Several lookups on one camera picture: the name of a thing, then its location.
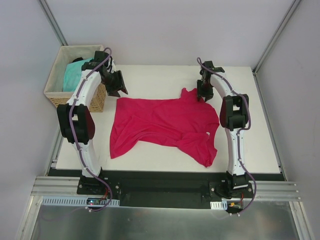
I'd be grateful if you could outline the left aluminium frame post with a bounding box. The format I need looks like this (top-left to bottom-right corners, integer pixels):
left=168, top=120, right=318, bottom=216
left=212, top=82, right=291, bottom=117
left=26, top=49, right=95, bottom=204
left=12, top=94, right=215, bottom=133
left=37, top=0, right=68, bottom=46

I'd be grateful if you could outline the right white cable duct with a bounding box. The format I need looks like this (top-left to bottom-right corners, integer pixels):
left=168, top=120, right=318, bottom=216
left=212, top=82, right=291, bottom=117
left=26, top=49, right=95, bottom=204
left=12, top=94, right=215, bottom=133
left=210, top=200, right=228, bottom=211

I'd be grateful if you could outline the teal t shirt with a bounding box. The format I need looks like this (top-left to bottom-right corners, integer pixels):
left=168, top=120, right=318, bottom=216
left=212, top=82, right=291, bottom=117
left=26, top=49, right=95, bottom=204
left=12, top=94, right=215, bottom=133
left=62, top=58, right=92, bottom=92

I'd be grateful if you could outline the left white cable duct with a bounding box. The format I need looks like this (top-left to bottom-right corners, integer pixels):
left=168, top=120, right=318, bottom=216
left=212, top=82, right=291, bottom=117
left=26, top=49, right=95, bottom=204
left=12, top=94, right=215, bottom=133
left=42, top=196, right=109, bottom=208

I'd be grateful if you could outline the white cable duct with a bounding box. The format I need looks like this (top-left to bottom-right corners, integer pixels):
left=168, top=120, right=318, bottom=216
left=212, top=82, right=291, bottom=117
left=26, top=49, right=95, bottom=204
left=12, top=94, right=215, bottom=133
left=42, top=196, right=109, bottom=208
left=210, top=200, right=228, bottom=211

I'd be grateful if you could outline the front aluminium rail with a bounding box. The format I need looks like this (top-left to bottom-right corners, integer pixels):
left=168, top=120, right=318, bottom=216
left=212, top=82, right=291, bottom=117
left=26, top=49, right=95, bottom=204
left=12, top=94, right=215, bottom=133
left=31, top=176, right=302, bottom=202

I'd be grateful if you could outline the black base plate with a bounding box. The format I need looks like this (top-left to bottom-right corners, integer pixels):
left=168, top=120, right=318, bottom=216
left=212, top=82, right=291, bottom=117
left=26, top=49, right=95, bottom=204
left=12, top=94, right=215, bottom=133
left=47, top=168, right=287, bottom=208

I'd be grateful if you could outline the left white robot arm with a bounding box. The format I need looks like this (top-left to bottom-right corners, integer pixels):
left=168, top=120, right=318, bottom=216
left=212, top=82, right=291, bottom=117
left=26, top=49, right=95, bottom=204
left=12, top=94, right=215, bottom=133
left=57, top=47, right=128, bottom=195

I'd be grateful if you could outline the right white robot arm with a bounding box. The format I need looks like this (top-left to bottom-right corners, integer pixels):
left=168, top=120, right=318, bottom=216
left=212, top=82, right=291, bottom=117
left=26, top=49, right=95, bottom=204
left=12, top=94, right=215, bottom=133
left=197, top=57, right=251, bottom=199

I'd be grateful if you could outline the pink t shirt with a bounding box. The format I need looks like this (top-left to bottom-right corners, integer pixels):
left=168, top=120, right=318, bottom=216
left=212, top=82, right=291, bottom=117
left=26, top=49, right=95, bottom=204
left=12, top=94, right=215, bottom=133
left=109, top=88, right=220, bottom=168

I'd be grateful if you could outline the black garment in basket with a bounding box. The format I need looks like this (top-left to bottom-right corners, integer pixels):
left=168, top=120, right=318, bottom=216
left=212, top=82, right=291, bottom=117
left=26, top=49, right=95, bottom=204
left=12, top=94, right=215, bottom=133
left=72, top=57, right=84, bottom=63

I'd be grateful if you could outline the right aluminium frame post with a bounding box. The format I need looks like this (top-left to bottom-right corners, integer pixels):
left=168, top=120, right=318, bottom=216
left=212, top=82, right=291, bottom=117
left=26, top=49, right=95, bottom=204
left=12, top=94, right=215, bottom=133
left=252, top=0, right=302, bottom=76

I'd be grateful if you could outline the aluminium frame post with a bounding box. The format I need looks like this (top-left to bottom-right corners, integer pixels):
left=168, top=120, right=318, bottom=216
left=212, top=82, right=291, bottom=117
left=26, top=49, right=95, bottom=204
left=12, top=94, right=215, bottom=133
left=37, top=0, right=68, bottom=46
left=252, top=0, right=302, bottom=76

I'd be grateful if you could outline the wicker basket with liner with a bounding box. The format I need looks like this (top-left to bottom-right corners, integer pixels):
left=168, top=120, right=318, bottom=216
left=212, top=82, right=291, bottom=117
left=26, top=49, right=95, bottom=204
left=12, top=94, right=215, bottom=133
left=44, top=44, right=107, bottom=113

